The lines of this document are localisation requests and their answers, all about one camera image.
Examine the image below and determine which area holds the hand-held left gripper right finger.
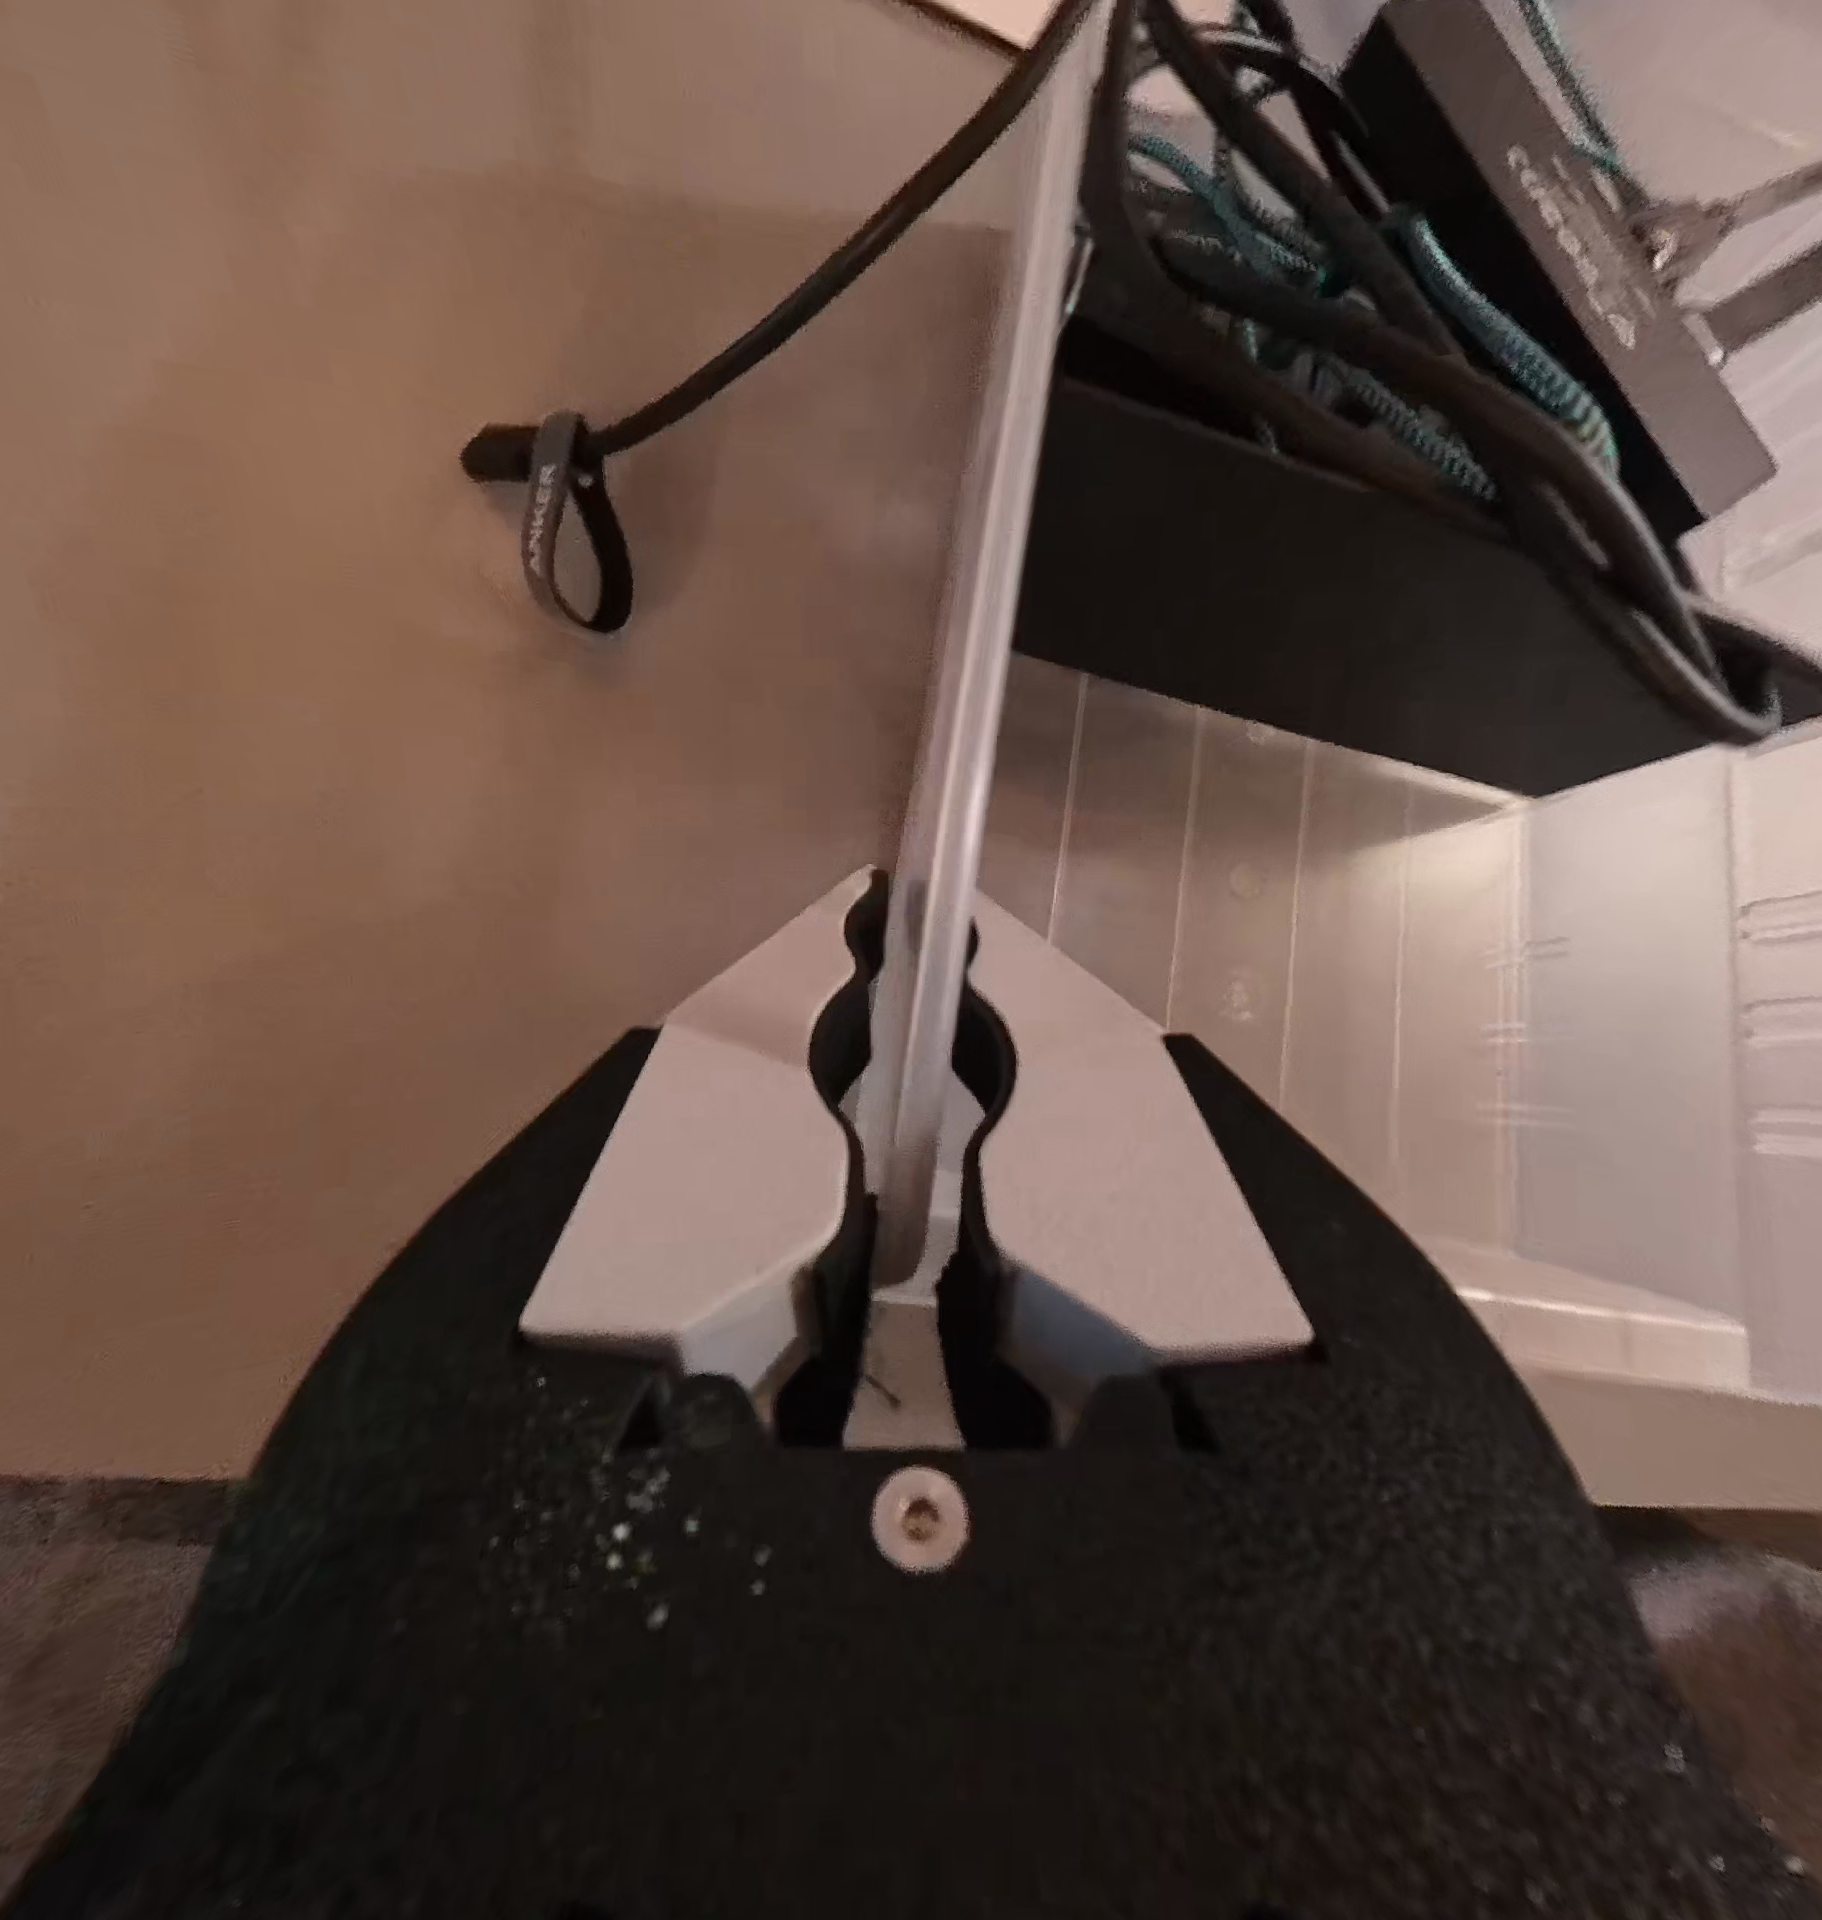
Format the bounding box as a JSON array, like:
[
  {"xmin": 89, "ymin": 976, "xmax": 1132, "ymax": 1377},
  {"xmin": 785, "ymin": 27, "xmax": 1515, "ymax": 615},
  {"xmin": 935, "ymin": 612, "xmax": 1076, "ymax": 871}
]
[{"xmin": 947, "ymin": 893, "xmax": 1328, "ymax": 1436}]

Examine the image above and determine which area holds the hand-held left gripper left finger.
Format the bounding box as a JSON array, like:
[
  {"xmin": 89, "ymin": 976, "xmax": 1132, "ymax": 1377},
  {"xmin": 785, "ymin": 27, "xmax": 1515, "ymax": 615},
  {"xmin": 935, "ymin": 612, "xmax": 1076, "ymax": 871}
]
[{"xmin": 517, "ymin": 867, "xmax": 890, "ymax": 1426}]

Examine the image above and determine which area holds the clear plastic bin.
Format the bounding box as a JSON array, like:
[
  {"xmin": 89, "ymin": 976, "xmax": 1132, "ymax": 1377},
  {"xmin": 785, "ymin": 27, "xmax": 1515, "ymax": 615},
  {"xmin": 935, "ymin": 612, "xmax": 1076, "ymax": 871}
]
[{"xmin": 867, "ymin": 0, "xmax": 1822, "ymax": 1518}]

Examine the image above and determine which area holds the black usb cable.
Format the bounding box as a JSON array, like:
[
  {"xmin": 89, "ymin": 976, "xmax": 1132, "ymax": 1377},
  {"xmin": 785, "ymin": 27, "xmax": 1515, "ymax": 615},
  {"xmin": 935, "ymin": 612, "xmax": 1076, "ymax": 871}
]
[{"xmin": 458, "ymin": 0, "xmax": 1110, "ymax": 634}]

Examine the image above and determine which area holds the black device box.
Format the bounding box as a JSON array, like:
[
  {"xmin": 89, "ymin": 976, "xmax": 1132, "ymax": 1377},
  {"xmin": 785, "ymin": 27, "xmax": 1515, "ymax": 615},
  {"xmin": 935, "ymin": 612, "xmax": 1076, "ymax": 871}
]
[{"xmin": 1336, "ymin": 0, "xmax": 1782, "ymax": 541}]

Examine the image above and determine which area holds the bundle of black cables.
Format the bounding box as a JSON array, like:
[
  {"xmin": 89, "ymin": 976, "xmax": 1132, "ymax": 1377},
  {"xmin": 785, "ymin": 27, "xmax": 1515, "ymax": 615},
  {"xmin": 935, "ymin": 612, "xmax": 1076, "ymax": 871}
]
[{"xmin": 1123, "ymin": 0, "xmax": 1790, "ymax": 750}]

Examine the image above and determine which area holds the teal braided cable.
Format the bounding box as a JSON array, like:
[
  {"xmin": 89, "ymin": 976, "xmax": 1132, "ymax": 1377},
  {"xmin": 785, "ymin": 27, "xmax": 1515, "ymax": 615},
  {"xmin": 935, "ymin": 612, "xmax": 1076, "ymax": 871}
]
[{"xmin": 1127, "ymin": 129, "xmax": 1620, "ymax": 505}]

